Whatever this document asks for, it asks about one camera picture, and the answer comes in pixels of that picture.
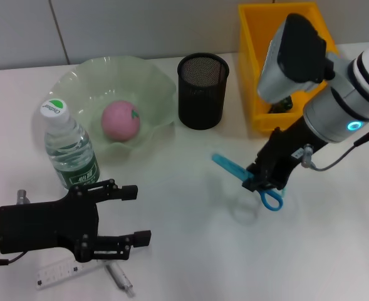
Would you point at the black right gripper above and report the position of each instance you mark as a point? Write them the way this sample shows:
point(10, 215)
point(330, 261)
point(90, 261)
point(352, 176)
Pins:
point(290, 150)

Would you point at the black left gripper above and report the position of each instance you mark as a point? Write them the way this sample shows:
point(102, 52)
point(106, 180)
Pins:
point(46, 222)

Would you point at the blue scissors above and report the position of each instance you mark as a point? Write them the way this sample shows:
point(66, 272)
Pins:
point(228, 164)

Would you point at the green plastic wrapper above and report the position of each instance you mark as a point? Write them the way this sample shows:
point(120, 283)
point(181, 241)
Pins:
point(286, 105)

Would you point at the transparent plastic ruler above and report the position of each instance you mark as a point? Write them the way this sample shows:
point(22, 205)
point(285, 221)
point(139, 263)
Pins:
point(52, 272)

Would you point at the clear water bottle green label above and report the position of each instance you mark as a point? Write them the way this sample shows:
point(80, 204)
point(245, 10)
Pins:
point(68, 141)

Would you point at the pink toy peach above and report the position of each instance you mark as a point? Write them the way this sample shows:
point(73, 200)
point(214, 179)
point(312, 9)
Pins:
point(118, 122)

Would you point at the grey pen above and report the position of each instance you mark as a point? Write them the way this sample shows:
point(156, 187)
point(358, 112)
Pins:
point(118, 277)

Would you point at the black mesh pen holder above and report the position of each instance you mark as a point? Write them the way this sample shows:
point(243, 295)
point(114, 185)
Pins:
point(203, 103)

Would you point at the green glass fruit plate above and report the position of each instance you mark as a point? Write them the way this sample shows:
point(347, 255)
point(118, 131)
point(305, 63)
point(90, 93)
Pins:
point(124, 78)

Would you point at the yellow plastic bin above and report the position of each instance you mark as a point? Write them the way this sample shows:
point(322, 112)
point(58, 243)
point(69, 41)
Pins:
point(250, 47)

